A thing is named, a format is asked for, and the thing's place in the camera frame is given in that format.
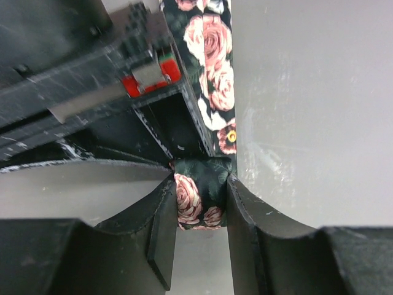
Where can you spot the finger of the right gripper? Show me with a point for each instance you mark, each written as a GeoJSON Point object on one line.
{"type": "Point", "coordinates": [152, 129]}

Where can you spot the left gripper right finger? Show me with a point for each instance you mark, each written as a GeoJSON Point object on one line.
{"type": "Point", "coordinates": [271, 253]}

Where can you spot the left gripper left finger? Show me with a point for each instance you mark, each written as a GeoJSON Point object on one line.
{"type": "Point", "coordinates": [129, 253]}

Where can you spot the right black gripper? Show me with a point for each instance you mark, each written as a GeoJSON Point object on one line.
{"type": "Point", "coordinates": [65, 61]}

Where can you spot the pink floral dark tie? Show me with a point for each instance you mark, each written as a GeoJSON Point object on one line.
{"type": "Point", "coordinates": [203, 35]}

